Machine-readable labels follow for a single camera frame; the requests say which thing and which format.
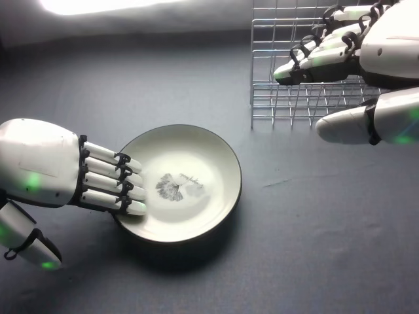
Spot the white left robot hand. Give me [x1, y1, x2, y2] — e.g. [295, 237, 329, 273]
[0, 118, 147, 271]

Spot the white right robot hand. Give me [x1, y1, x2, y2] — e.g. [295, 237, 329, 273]
[273, 0, 419, 147]

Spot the silver wire plate rack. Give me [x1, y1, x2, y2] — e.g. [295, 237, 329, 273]
[250, 0, 382, 130]

